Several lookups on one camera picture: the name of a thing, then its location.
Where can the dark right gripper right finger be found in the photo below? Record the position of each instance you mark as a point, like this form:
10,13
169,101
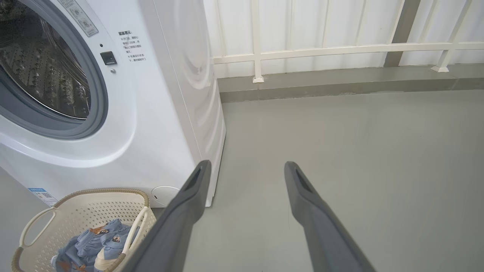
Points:
321,234

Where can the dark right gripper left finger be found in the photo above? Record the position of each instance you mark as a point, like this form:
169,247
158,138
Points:
177,230

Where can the blue cartoon print garment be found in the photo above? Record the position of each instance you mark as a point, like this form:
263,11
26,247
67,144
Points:
81,245

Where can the white front-load washing machine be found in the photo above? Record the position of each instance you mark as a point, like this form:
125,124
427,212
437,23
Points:
159,113

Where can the black door latch socket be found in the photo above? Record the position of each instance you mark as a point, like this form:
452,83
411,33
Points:
108,58

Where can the round white filter cover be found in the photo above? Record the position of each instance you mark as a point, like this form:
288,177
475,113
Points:
164,196

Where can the cream perforated laundry basket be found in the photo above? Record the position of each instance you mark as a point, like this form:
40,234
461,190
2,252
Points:
87,206

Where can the blue energy label sticker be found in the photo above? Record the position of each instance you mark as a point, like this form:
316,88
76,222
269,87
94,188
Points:
42,196

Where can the white metal railing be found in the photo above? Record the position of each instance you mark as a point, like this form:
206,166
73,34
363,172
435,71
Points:
257,56

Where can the grey pillar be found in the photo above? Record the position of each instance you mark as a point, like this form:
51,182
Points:
402,34

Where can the grey warning sticker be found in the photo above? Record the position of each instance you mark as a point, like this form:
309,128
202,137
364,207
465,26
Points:
81,17

